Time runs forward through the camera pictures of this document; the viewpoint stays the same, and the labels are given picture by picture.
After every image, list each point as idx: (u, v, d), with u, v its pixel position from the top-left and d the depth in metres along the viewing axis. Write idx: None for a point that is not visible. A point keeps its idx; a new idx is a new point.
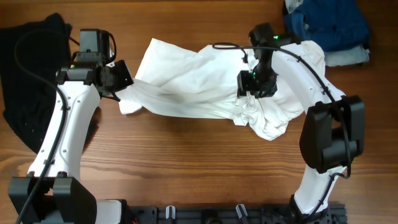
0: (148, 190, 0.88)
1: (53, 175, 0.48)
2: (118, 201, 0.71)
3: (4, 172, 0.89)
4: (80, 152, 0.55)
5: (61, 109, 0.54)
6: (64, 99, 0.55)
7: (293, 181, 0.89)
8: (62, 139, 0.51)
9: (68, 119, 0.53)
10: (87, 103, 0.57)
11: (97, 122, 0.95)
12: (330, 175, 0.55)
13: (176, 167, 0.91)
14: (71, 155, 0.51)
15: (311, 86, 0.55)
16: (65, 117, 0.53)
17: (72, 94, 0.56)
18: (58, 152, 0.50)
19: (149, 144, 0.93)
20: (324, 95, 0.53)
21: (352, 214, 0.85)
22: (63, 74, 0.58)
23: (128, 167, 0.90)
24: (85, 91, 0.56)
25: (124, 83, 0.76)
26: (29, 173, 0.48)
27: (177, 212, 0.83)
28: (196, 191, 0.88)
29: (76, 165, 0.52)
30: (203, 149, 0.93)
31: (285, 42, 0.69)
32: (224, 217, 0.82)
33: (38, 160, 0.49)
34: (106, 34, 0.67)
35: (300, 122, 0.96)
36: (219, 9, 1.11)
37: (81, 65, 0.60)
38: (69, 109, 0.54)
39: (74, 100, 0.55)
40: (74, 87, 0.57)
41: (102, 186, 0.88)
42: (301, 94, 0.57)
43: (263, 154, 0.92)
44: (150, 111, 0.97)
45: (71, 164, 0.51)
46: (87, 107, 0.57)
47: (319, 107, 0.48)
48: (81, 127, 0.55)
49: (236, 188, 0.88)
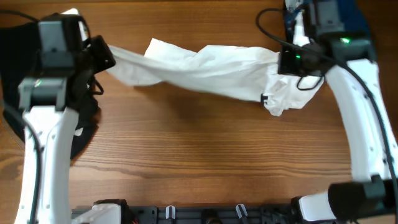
0: (147, 190, 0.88)
1: None
2: (115, 204, 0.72)
3: (5, 172, 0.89)
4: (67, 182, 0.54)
5: (34, 150, 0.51)
6: (35, 135, 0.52)
7: (293, 181, 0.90)
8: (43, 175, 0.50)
9: (44, 159, 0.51)
10: (65, 129, 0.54)
11: (97, 122, 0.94)
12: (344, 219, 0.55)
13: (176, 167, 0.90)
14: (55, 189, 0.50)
15: (372, 144, 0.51)
16: (41, 157, 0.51)
17: (44, 128, 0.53)
18: (40, 206, 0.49)
19: (149, 144, 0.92)
20: (385, 165, 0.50)
21: None
22: (27, 96, 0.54)
23: (128, 167, 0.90)
24: (58, 121, 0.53)
25: (104, 64, 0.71)
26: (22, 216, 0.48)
27: (177, 212, 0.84)
28: (196, 191, 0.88)
29: (63, 196, 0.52)
30: (203, 149, 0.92)
31: (357, 46, 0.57)
32: (224, 216, 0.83)
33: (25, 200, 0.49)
34: (72, 21, 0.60)
35: (301, 122, 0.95)
36: (219, 9, 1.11)
37: (49, 76, 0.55)
38: (44, 149, 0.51)
39: (47, 137, 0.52)
40: (42, 114, 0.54)
41: (103, 186, 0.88)
42: (356, 145, 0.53)
43: (263, 154, 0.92)
44: (150, 111, 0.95)
45: (58, 212, 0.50)
46: (64, 138, 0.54)
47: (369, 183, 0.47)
48: (62, 162, 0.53)
49: (236, 188, 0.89)
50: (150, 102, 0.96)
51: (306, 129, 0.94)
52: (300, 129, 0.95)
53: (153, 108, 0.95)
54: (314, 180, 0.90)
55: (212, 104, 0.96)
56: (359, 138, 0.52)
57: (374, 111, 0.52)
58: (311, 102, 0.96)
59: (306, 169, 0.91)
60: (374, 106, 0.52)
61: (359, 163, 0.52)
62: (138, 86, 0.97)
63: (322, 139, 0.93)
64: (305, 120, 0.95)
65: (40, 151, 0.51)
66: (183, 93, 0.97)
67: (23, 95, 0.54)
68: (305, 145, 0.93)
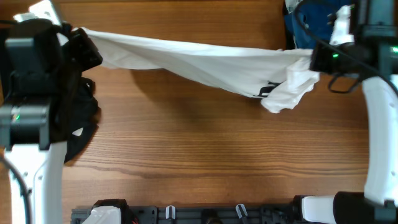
0: (147, 190, 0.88)
1: None
2: (115, 208, 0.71)
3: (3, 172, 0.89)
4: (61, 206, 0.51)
5: (20, 195, 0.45)
6: (19, 178, 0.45)
7: (293, 181, 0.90)
8: (33, 214, 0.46)
9: (33, 201, 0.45)
10: (54, 162, 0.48)
11: (97, 122, 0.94)
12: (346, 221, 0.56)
13: (176, 167, 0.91)
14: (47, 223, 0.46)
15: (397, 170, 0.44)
16: (28, 200, 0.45)
17: (28, 168, 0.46)
18: None
19: (149, 144, 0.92)
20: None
21: None
22: (6, 133, 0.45)
23: (128, 167, 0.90)
24: (43, 161, 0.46)
25: (89, 63, 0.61)
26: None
27: (177, 212, 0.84)
28: (196, 191, 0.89)
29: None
30: (203, 149, 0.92)
31: None
32: (224, 216, 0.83)
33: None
34: (46, 35, 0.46)
35: (301, 122, 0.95)
36: (219, 9, 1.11)
37: (28, 106, 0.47)
38: (32, 191, 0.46)
39: (33, 177, 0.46)
40: (25, 153, 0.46)
41: (103, 186, 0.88)
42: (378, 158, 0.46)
43: (263, 154, 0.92)
44: (150, 111, 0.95)
45: None
46: (53, 173, 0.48)
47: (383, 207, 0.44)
48: (53, 198, 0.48)
49: (236, 188, 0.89)
50: (150, 102, 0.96)
51: (306, 128, 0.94)
52: (300, 129, 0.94)
53: (153, 108, 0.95)
54: (314, 180, 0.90)
55: (212, 104, 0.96)
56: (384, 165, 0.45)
57: None
58: (311, 102, 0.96)
59: (306, 169, 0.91)
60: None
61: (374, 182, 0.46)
62: (138, 86, 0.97)
63: (323, 139, 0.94)
64: (305, 120, 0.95)
65: (27, 195, 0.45)
66: (184, 93, 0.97)
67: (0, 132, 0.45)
68: (305, 145, 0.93)
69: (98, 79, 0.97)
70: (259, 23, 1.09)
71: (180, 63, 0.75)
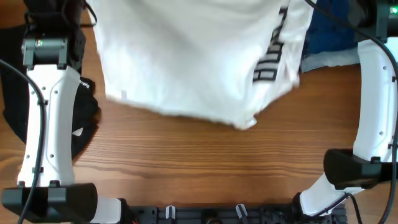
0: (147, 190, 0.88)
1: (45, 185, 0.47)
2: (117, 200, 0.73)
3: (5, 172, 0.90)
4: (63, 125, 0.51)
5: (38, 105, 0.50)
6: (38, 92, 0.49)
7: (293, 181, 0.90)
8: (46, 143, 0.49)
9: (48, 114, 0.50)
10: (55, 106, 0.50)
11: (97, 122, 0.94)
12: (344, 192, 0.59)
13: (176, 167, 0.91)
14: (59, 160, 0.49)
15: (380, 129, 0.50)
16: (46, 112, 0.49)
17: (47, 83, 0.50)
18: (44, 157, 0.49)
19: (149, 144, 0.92)
20: (390, 150, 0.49)
21: (352, 214, 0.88)
22: (64, 50, 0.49)
23: (128, 167, 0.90)
24: (61, 77, 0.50)
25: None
26: (19, 184, 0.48)
27: (177, 212, 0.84)
28: (196, 191, 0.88)
29: (67, 166, 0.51)
30: (203, 149, 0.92)
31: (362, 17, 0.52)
32: (224, 217, 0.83)
33: (25, 165, 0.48)
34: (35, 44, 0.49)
35: (301, 122, 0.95)
36: None
37: (49, 37, 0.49)
38: (48, 104, 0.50)
39: (50, 91, 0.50)
40: (46, 71, 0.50)
41: (102, 186, 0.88)
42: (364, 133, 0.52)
43: (263, 154, 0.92)
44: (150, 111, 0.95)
45: (62, 165, 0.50)
46: (65, 102, 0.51)
47: (369, 163, 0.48)
48: (64, 125, 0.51)
49: (236, 188, 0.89)
50: None
51: (306, 129, 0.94)
52: (300, 129, 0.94)
53: None
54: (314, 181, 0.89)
55: None
56: (377, 82, 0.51)
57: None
58: (311, 102, 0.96)
59: (306, 169, 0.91)
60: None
61: (364, 139, 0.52)
62: None
63: (323, 139, 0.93)
64: (306, 121, 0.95)
65: (43, 105, 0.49)
66: None
67: (25, 53, 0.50)
68: (305, 145, 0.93)
69: (99, 79, 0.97)
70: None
71: (228, 65, 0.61)
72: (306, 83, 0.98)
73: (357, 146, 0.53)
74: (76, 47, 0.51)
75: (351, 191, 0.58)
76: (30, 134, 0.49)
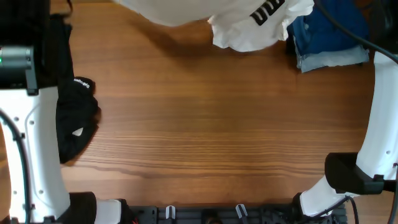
0: (147, 190, 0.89)
1: (38, 219, 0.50)
2: (118, 201, 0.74)
3: (5, 172, 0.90)
4: (45, 154, 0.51)
5: (13, 140, 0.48)
6: (10, 122, 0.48)
7: (293, 181, 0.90)
8: (32, 180, 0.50)
9: (27, 147, 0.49)
10: (41, 134, 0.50)
11: (97, 122, 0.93)
12: (344, 195, 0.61)
13: (177, 167, 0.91)
14: (50, 193, 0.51)
15: (388, 148, 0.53)
16: (24, 147, 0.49)
17: (20, 114, 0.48)
18: (33, 194, 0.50)
19: (149, 144, 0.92)
20: (394, 168, 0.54)
21: (351, 214, 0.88)
22: (31, 70, 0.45)
23: (128, 167, 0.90)
24: (33, 106, 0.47)
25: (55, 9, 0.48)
26: (12, 219, 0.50)
27: (177, 212, 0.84)
28: (196, 191, 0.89)
29: (60, 190, 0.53)
30: (203, 149, 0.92)
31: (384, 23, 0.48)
32: (224, 217, 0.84)
33: (15, 203, 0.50)
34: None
35: (301, 122, 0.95)
36: None
37: (10, 51, 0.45)
38: (25, 137, 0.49)
39: (25, 123, 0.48)
40: (14, 101, 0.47)
41: (103, 186, 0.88)
42: (375, 141, 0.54)
43: (263, 154, 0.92)
44: (150, 111, 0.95)
45: (53, 188, 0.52)
46: (45, 129, 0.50)
47: (374, 182, 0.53)
48: (48, 146, 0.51)
49: (236, 189, 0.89)
50: (150, 102, 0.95)
51: (306, 129, 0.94)
52: (300, 129, 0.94)
53: (153, 108, 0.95)
54: (314, 181, 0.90)
55: (212, 104, 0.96)
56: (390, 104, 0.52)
57: None
58: (311, 102, 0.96)
59: (306, 169, 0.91)
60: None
61: (369, 152, 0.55)
62: (138, 86, 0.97)
63: (323, 139, 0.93)
64: (306, 121, 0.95)
65: (20, 140, 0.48)
66: (183, 93, 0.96)
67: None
68: (305, 145, 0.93)
69: (98, 79, 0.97)
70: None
71: None
72: (306, 83, 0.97)
73: (359, 157, 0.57)
74: (45, 60, 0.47)
75: (350, 195, 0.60)
76: (12, 167, 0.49)
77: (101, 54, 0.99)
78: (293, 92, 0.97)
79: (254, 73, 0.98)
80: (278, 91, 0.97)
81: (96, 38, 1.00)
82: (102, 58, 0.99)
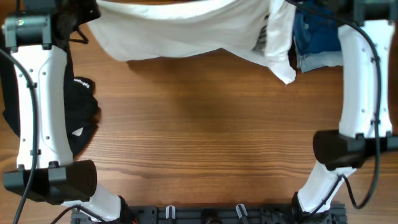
0: (147, 190, 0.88)
1: (45, 167, 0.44)
2: (116, 196, 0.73)
3: (5, 172, 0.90)
4: (56, 107, 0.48)
5: (27, 88, 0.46)
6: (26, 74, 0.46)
7: (293, 181, 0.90)
8: (40, 126, 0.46)
9: (38, 96, 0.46)
10: (53, 81, 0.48)
11: (97, 121, 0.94)
12: (337, 175, 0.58)
13: (176, 167, 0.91)
14: (56, 142, 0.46)
15: (362, 105, 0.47)
16: (35, 94, 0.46)
17: (33, 63, 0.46)
18: (40, 139, 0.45)
19: (149, 144, 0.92)
20: (372, 126, 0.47)
21: (351, 214, 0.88)
22: (47, 33, 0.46)
23: (128, 167, 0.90)
24: (47, 58, 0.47)
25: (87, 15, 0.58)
26: (18, 168, 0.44)
27: (177, 212, 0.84)
28: (196, 191, 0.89)
29: (65, 146, 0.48)
30: (203, 149, 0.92)
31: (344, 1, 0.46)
32: (224, 217, 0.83)
33: (22, 150, 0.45)
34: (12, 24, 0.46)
35: (301, 122, 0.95)
36: None
37: (31, 15, 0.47)
38: (37, 86, 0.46)
39: (38, 72, 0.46)
40: (31, 53, 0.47)
41: (102, 186, 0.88)
42: (349, 102, 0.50)
43: (263, 154, 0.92)
44: (150, 111, 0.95)
45: (60, 144, 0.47)
46: (56, 78, 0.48)
47: (353, 139, 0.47)
48: (58, 101, 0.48)
49: (236, 188, 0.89)
50: (150, 102, 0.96)
51: (306, 129, 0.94)
52: (300, 129, 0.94)
53: (153, 108, 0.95)
54: None
55: (212, 104, 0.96)
56: (354, 62, 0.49)
57: (377, 78, 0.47)
58: (310, 102, 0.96)
59: (306, 169, 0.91)
60: (378, 72, 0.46)
61: (349, 117, 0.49)
62: (138, 86, 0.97)
63: None
64: (306, 121, 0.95)
65: (33, 88, 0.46)
66: (183, 93, 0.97)
67: (7, 35, 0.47)
68: (305, 145, 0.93)
69: (98, 79, 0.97)
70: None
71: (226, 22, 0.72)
72: (306, 83, 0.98)
73: (342, 126, 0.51)
74: (59, 25, 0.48)
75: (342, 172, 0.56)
76: (22, 116, 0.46)
77: (101, 55, 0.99)
78: (293, 93, 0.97)
79: (254, 73, 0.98)
80: (278, 91, 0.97)
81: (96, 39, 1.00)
82: (102, 58, 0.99)
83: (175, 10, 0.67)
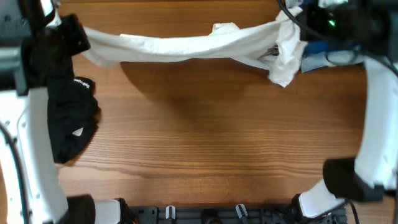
0: (147, 190, 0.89)
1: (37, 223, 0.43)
2: (116, 202, 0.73)
3: None
4: (41, 157, 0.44)
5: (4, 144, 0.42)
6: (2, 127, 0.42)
7: (293, 181, 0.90)
8: (27, 180, 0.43)
9: (20, 152, 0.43)
10: (37, 130, 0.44)
11: (97, 121, 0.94)
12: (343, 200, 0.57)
13: (176, 167, 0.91)
14: (48, 200, 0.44)
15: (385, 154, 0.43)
16: (17, 151, 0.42)
17: (10, 115, 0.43)
18: (29, 198, 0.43)
19: (149, 144, 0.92)
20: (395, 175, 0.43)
21: (351, 214, 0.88)
22: (20, 73, 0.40)
23: (128, 167, 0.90)
24: (23, 108, 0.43)
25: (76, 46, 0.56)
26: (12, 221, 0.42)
27: (177, 212, 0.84)
28: (196, 191, 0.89)
29: (56, 190, 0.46)
30: (203, 149, 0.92)
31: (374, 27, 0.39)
32: (224, 217, 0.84)
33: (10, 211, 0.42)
34: None
35: (301, 122, 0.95)
36: (219, 9, 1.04)
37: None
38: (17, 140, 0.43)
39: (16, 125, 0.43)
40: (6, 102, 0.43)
41: (102, 186, 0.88)
42: (372, 146, 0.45)
43: (263, 154, 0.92)
44: (150, 111, 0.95)
45: (51, 193, 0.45)
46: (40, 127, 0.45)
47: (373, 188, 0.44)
48: (43, 144, 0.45)
49: (236, 188, 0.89)
50: (150, 102, 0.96)
51: (306, 129, 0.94)
52: (300, 129, 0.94)
53: (153, 108, 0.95)
54: (314, 180, 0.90)
55: (212, 104, 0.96)
56: (384, 109, 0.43)
57: None
58: (310, 102, 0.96)
59: (306, 170, 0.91)
60: None
61: (367, 162, 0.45)
62: (138, 86, 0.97)
63: (323, 139, 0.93)
64: (306, 121, 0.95)
65: (13, 144, 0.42)
66: (183, 93, 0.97)
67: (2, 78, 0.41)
68: (305, 145, 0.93)
69: (98, 79, 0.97)
70: (263, 21, 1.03)
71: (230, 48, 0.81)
72: (306, 83, 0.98)
73: (358, 163, 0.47)
74: (33, 60, 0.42)
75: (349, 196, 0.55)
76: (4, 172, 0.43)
77: None
78: (293, 93, 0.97)
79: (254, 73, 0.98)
80: (278, 91, 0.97)
81: None
82: None
83: (178, 45, 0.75)
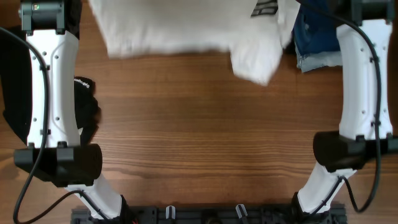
0: (147, 190, 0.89)
1: (53, 145, 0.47)
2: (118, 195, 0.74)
3: (4, 172, 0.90)
4: (64, 100, 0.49)
5: (39, 70, 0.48)
6: (39, 56, 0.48)
7: (293, 181, 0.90)
8: (51, 107, 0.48)
9: (50, 79, 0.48)
10: (67, 60, 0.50)
11: (97, 122, 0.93)
12: (337, 177, 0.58)
13: (177, 167, 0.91)
14: (64, 124, 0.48)
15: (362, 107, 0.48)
16: (46, 76, 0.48)
17: (47, 48, 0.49)
18: (51, 121, 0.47)
19: (149, 144, 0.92)
20: (372, 127, 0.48)
21: (352, 214, 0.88)
22: (61, 17, 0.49)
23: (128, 167, 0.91)
24: (58, 43, 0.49)
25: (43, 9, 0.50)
26: (29, 146, 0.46)
27: (177, 212, 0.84)
28: (196, 192, 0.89)
29: (73, 129, 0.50)
30: (203, 149, 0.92)
31: None
32: (224, 217, 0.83)
33: (33, 130, 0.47)
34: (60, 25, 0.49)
35: (301, 122, 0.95)
36: None
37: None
38: (49, 70, 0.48)
39: (51, 55, 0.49)
40: (45, 37, 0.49)
41: None
42: (348, 115, 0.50)
43: (263, 154, 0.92)
44: (151, 112, 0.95)
45: (68, 128, 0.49)
46: (66, 82, 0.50)
47: (355, 141, 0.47)
48: (67, 96, 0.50)
49: (236, 189, 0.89)
50: (150, 102, 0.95)
51: (306, 129, 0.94)
52: (300, 129, 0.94)
53: (153, 109, 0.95)
54: None
55: (213, 105, 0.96)
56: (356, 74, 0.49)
57: (375, 93, 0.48)
58: (310, 102, 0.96)
59: (306, 170, 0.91)
60: (377, 71, 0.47)
61: (348, 118, 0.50)
62: (138, 86, 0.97)
63: None
64: (306, 121, 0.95)
65: (46, 70, 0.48)
66: (183, 93, 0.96)
67: (23, 19, 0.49)
68: (305, 145, 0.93)
69: (98, 79, 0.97)
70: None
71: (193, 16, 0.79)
72: (306, 84, 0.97)
73: (341, 126, 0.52)
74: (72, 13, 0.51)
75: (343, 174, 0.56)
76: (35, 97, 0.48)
77: (101, 55, 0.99)
78: (293, 93, 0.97)
79: None
80: (277, 91, 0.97)
81: (95, 38, 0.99)
82: (102, 58, 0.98)
83: None
